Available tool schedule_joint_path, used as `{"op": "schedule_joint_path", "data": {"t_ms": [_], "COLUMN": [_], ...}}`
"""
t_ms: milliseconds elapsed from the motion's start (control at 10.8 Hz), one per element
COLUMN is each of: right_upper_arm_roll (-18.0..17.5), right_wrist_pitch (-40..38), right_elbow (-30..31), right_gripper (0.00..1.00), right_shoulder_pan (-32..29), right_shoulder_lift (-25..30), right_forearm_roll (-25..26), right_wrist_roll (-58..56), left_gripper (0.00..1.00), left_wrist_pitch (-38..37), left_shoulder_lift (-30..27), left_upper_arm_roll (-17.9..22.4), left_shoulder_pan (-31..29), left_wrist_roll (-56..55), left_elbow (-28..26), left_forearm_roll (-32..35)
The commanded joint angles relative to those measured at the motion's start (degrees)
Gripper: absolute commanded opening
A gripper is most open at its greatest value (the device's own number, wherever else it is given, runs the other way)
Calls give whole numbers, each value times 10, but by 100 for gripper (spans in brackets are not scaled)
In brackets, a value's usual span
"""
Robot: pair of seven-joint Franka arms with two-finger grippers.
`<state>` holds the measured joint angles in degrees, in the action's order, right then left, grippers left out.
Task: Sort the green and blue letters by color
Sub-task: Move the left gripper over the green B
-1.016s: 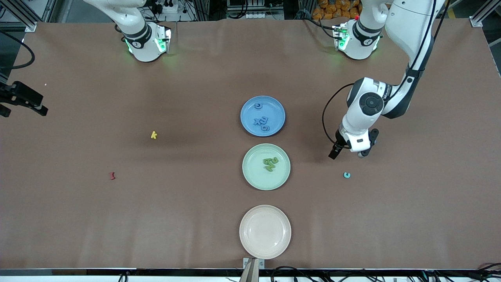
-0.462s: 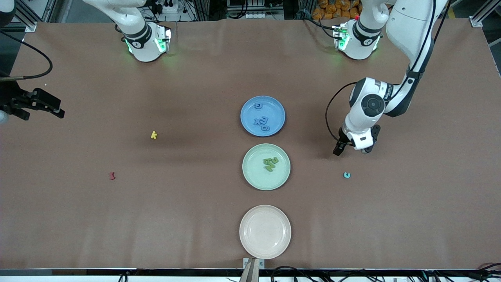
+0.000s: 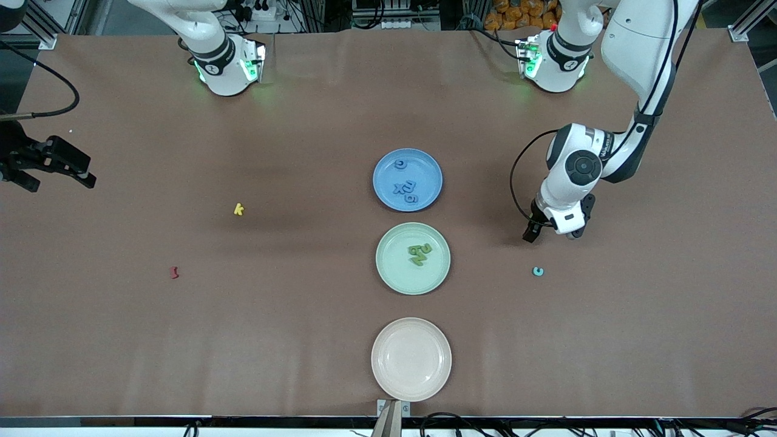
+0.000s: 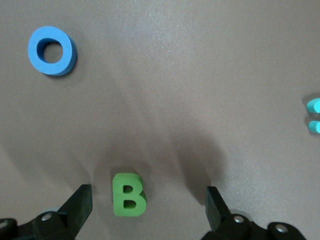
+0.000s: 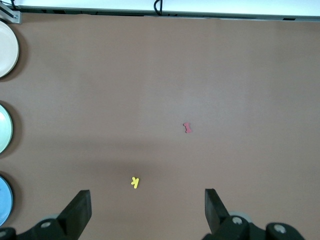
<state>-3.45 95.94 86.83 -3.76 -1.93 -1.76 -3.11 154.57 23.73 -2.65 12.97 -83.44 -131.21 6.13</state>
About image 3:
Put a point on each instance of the green foam letter N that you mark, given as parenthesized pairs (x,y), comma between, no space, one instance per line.
(419,260)

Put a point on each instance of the blue foam plus sign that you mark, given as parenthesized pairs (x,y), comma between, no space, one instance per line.
(399,188)

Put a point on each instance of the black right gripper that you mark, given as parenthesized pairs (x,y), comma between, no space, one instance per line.
(13,153)

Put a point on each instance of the blue foam number six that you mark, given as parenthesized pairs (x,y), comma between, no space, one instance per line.
(408,199)

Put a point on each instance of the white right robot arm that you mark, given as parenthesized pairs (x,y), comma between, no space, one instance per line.
(221,67)

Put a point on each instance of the white power strip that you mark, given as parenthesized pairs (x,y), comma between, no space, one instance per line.
(261,12)

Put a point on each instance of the beige plate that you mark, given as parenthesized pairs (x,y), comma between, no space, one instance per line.
(411,359)

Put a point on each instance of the front camera mount bracket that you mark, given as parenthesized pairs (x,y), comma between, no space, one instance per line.
(390,419)

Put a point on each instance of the mint green plate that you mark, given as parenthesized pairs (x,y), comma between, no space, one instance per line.
(394,273)

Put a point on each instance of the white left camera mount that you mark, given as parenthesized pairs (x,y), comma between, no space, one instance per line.
(567,220)

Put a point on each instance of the blue plate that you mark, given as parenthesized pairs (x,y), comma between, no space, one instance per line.
(428,176)

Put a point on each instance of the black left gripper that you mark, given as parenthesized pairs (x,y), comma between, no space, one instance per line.
(538,218)

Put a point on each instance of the brown table cover sheet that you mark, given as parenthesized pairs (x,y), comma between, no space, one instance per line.
(121,334)

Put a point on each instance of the pile of orange items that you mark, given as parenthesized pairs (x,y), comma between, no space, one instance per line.
(516,12)

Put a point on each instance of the aluminium frame profile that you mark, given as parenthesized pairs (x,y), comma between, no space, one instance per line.
(737,33)
(48,41)

